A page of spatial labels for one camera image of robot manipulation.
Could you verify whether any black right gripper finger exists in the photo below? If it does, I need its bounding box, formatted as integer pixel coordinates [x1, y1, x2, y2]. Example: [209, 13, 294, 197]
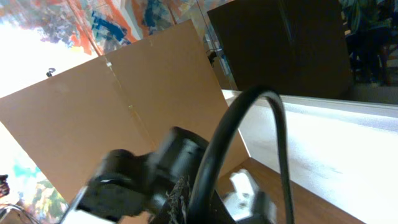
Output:
[149, 177, 236, 224]

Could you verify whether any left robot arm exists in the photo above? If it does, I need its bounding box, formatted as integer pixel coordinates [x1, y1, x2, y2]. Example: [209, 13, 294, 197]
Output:
[60, 126, 209, 223]

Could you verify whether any brown cardboard side panel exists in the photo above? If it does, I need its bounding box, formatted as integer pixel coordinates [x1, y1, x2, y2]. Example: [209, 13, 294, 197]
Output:
[1, 21, 228, 201]

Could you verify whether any right camera black cable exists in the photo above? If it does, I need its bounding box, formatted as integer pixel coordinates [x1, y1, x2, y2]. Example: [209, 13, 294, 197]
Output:
[186, 84, 295, 224]

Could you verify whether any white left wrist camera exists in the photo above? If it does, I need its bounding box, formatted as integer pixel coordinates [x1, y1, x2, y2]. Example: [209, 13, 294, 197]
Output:
[223, 169, 277, 224]

